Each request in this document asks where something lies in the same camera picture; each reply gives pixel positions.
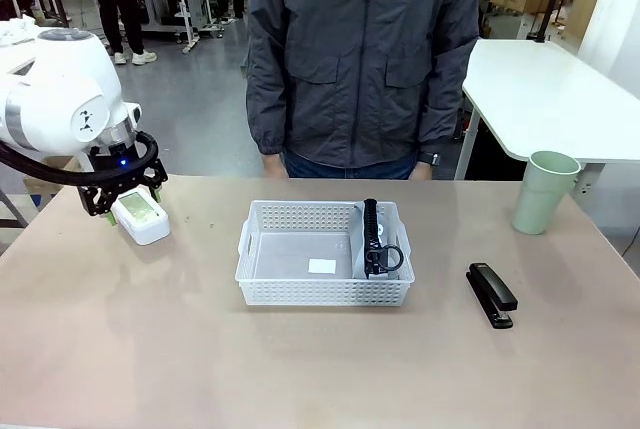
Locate person's blue jeans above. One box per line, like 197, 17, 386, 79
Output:
281, 148, 420, 181

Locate pale green plastic cup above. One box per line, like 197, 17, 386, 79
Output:
510, 150, 583, 236

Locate person's dark gray jacket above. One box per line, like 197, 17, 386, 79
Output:
245, 0, 486, 171

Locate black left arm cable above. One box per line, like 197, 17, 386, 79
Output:
0, 130, 160, 187

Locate person's right hand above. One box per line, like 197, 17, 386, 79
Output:
261, 152, 287, 180

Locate white side table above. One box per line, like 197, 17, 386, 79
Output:
453, 38, 640, 181

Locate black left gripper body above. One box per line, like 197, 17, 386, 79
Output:
87, 141, 152, 196

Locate white rectangular electronic device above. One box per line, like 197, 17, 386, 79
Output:
110, 187, 172, 247

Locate gray workshop desk frame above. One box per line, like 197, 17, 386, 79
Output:
133, 0, 217, 55

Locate white perforated plastic basket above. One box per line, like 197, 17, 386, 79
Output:
234, 199, 417, 307

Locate black stapler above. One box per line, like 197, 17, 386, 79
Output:
465, 262, 519, 331

